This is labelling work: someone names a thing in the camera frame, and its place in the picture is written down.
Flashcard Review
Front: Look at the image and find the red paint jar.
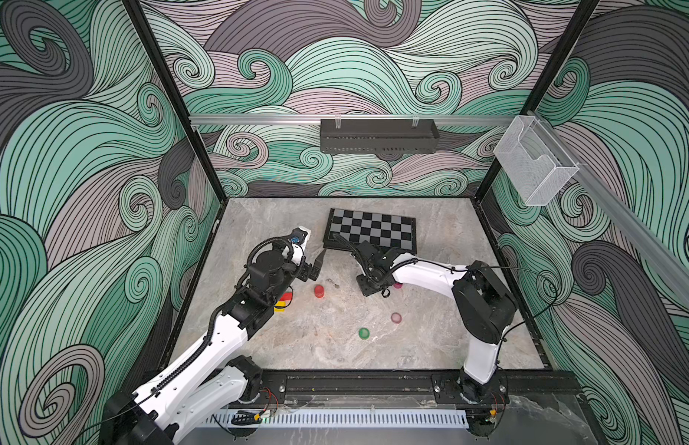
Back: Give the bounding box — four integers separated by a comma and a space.
314, 285, 325, 299

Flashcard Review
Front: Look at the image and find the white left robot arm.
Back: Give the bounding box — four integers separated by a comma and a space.
98, 226, 324, 444

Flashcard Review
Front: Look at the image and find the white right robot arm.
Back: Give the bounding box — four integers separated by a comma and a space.
336, 235, 518, 386

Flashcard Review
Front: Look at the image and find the black white chessboard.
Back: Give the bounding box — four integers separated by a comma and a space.
323, 209, 418, 254

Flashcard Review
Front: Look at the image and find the yellow block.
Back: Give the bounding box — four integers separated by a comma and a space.
275, 293, 292, 311

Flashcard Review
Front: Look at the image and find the white ventilated front strip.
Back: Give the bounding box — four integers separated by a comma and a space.
201, 408, 470, 430

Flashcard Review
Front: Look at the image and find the black wall shelf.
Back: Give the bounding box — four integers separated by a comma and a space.
319, 118, 441, 158

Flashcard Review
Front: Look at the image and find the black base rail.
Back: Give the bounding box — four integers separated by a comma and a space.
261, 369, 581, 405

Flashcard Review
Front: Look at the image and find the clear plastic wall bin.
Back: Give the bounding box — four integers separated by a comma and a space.
494, 115, 579, 207

